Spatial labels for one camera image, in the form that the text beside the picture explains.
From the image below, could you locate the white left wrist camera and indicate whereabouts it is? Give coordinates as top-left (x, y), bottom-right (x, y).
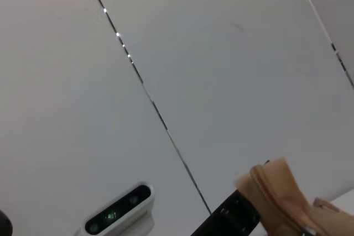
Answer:
top-left (76, 182), bottom-right (155, 236)

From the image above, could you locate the khaki canvas food bag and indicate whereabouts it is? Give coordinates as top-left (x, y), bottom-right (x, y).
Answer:
top-left (233, 156), bottom-right (354, 236)

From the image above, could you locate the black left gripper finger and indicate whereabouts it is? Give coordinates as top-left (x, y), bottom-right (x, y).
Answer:
top-left (190, 187), bottom-right (261, 236)

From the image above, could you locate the silver metal zipper slider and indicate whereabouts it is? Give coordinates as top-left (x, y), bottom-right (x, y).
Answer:
top-left (301, 224), bottom-right (317, 236)

